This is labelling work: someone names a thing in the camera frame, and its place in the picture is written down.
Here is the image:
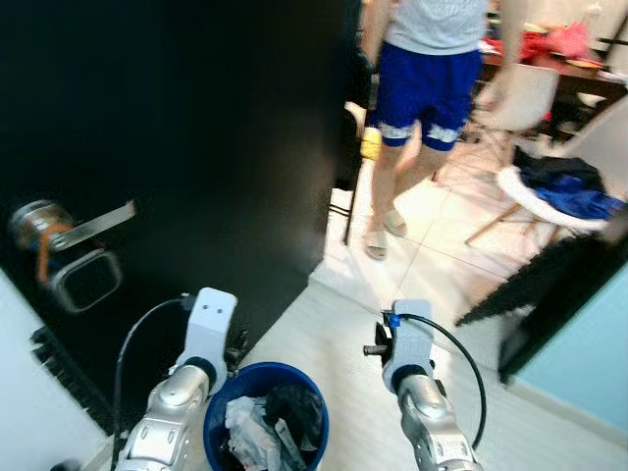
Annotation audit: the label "orange strap with grey loop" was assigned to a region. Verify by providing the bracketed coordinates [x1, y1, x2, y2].
[34, 231, 125, 315]

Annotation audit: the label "dark wooden table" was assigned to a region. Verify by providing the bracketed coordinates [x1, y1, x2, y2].
[481, 49, 628, 99]

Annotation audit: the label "white chair wooden legs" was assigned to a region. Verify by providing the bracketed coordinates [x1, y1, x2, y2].
[464, 165, 628, 246]

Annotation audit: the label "blue waste bin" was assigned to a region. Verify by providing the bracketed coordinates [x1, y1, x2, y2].
[203, 362, 331, 471]

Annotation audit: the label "black door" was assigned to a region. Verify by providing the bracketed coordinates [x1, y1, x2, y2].
[0, 0, 346, 438]

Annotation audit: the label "black foam puzzle mat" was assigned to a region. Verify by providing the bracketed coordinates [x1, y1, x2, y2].
[29, 327, 111, 435]
[456, 235, 614, 327]

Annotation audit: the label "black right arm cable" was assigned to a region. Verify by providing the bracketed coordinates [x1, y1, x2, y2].
[391, 312, 489, 447]

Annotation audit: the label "black board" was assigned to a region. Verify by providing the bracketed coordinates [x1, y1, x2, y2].
[497, 245, 628, 384]

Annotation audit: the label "red and pink cloth pile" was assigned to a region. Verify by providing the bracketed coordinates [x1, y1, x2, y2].
[520, 22, 590, 65]

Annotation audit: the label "person in blue shorts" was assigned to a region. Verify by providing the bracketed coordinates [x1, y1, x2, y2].
[358, 0, 531, 261]

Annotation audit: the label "black metal chair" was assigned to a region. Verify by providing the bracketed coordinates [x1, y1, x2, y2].
[334, 49, 374, 246]

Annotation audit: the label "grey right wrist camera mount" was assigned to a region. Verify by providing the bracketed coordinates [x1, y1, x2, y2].
[388, 299, 436, 379]

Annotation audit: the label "black cloth trash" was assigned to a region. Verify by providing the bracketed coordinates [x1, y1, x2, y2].
[263, 385, 325, 457]

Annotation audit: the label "small yellow object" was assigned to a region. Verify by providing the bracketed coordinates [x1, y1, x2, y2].
[361, 128, 382, 161]

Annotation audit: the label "silver door lever handle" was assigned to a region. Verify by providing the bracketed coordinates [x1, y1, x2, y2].
[8, 199, 138, 254]

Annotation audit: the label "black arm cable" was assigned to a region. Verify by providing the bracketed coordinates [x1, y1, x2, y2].
[112, 294, 192, 452]
[391, 312, 489, 447]

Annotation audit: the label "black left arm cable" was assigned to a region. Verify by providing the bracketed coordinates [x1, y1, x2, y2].
[112, 294, 192, 452]

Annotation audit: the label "white plastic chair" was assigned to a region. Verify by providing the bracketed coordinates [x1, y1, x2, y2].
[432, 64, 560, 187]

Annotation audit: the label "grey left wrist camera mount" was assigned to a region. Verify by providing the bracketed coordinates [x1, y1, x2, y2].
[183, 288, 238, 369]

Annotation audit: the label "blue and dark clothes pile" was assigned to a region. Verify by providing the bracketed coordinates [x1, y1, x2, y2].
[512, 147, 625, 222]

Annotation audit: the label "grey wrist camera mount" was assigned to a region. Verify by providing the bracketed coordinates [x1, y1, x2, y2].
[388, 299, 436, 379]
[183, 288, 238, 369]

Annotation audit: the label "crumpled white trash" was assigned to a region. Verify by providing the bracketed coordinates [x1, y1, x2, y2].
[224, 395, 286, 471]

